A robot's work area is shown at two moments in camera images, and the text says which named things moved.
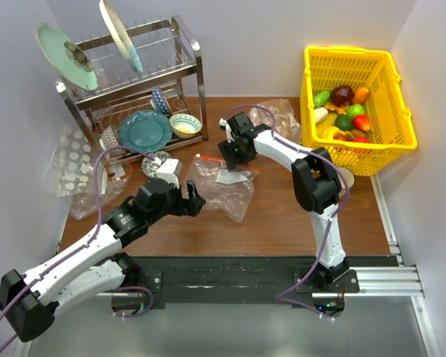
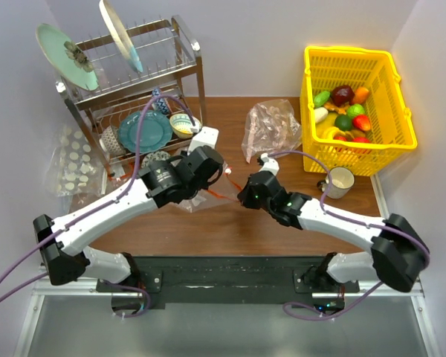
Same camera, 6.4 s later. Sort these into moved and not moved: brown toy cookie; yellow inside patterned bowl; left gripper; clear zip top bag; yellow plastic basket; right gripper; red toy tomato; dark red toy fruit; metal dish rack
Moved: clear zip top bag; right gripper; left gripper
Not moved: red toy tomato; yellow plastic basket; brown toy cookie; metal dish rack; dark red toy fruit; yellow inside patterned bowl
